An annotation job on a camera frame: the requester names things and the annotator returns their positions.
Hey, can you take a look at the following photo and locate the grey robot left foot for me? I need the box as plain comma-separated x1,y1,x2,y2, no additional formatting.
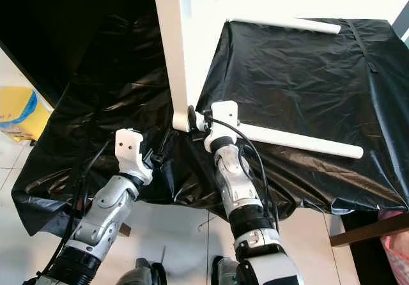
125,258,167,285

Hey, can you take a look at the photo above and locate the black plastic table cover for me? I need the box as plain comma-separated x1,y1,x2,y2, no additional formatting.
10,13,409,238

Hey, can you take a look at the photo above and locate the dark grey wall post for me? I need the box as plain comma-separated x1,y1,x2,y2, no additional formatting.
397,20,409,46

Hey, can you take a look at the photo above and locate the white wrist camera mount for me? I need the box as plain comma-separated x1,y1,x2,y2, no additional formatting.
203,100,239,153
115,128,154,185

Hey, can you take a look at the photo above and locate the brown wooden table beam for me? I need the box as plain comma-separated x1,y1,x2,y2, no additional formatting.
329,213,409,247

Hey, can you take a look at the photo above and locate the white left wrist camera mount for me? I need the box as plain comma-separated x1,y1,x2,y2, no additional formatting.
115,128,154,185

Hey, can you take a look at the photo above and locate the white plastic table leg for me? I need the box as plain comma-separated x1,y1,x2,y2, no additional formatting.
238,123,364,160
230,17,342,35

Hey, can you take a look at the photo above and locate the grey robot foot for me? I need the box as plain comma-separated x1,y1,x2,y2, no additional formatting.
210,256,243,285
125,258,167,285

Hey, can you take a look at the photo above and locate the red plastic bag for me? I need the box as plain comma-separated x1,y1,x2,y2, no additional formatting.
377,212,409,285

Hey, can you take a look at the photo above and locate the yellow box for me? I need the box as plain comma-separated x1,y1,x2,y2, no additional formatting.
0,86,50,142

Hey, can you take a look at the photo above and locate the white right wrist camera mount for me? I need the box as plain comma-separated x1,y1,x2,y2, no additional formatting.
203,100,239,153

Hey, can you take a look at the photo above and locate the grey robot right foot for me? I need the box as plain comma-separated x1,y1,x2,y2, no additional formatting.
210,256,243,285

